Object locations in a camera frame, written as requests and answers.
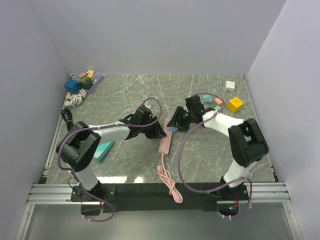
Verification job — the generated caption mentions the blue cube socket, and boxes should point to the blue cube socket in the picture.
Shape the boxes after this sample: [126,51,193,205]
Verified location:
[64,78,81,95]

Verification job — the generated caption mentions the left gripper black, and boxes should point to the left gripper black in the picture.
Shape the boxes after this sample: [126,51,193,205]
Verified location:
[139,115,166,139]

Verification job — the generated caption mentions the dark green cube socket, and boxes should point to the dark green cube socket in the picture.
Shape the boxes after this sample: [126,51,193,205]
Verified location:
[78,75,93,90]

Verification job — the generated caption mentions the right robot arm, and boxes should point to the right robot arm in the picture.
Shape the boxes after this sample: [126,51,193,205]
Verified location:
[166,106,269,200]

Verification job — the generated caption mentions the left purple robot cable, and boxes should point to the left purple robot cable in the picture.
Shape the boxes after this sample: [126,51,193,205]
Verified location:
[56,97,163,223]

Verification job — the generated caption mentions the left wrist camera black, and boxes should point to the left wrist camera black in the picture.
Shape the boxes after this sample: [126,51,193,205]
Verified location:
[131,105,152,125]

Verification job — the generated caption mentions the white coiled cable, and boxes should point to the white coiled cable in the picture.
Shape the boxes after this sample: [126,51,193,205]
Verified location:
[63,90,87,108]

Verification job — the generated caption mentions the purple power strip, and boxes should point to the purple power strip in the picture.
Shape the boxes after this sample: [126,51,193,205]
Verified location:
[86,72,105,95]

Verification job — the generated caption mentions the light blue plug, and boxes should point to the light blue plug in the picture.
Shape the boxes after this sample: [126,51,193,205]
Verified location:
[167,126,179,133]

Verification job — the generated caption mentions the aluminium rail frame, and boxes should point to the aluminium rail frame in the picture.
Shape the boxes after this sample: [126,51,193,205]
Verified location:
[14,109,292,240]

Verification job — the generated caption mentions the pink power strip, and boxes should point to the pink power strip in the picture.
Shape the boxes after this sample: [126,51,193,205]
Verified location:
[156,117,184,204]

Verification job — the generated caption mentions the teal blue plug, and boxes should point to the teal blue plug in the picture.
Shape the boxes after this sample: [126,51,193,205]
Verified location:
[202,94,213,103]

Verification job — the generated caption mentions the yellow cube socket adapter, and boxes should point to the yellow cube socket adapter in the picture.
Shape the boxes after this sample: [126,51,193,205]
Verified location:
[227,97,244,113]

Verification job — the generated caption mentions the salmon pink plug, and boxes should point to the salmon pink plug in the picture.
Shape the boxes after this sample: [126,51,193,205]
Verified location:
[214,98,223,106]

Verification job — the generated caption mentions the white plug adapter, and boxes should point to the white plug adapter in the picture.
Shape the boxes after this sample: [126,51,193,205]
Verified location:
[225,80,236,92]

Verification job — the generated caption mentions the yellow white plug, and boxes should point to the yellow white plug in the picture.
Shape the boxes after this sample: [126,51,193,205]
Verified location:
[85,70,95,80]

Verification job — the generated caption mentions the teal power strip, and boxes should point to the teal power strip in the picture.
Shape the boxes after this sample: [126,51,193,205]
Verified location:
[93,141,115,162]

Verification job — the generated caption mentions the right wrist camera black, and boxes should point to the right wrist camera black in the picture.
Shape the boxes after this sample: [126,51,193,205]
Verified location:
[185,95,205,114]

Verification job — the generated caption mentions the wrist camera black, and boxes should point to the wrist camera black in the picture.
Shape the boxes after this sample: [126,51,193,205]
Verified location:
[131,105,152,125]
[185,95,205,114]

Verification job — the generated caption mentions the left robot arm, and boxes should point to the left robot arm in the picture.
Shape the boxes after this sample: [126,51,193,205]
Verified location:
[56,105,167,201]

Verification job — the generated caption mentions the black mounting base bar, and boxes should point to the black mounting base bar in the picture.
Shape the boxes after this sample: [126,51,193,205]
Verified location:
[69,183,251,217]

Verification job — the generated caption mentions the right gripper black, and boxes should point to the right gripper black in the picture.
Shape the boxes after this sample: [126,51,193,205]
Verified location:
[166,106,194,133]

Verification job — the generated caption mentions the black coiled cable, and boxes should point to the black coiled cable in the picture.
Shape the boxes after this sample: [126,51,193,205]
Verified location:
[61,107,77,131]

